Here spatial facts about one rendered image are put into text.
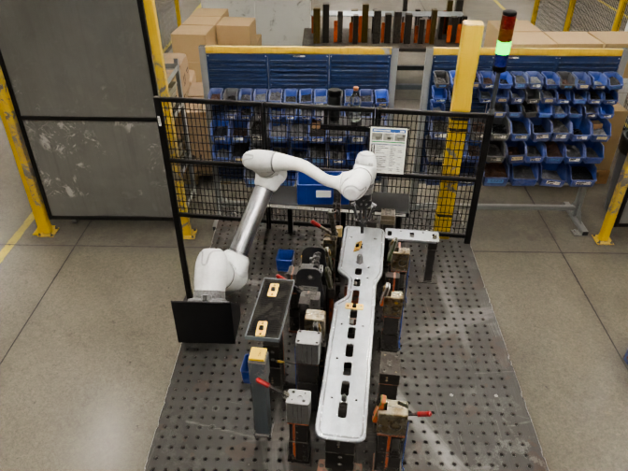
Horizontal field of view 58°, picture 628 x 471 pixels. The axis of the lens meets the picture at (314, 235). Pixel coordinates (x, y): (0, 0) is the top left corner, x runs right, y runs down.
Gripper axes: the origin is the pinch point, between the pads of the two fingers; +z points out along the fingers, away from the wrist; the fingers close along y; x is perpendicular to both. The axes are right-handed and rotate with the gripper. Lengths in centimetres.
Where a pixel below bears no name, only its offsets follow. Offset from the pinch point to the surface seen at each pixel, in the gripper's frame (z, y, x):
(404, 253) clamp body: 9.5, 22.1, -7.9
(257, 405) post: 24, -34, -98
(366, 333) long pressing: 13, 7, -63
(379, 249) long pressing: 13.6, 9.8, -0.7
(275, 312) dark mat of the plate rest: -3, -31, -72
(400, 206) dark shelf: 10.7, 19.8, 38.7
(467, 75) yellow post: -61, 48, 58
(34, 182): 64, -268, 123
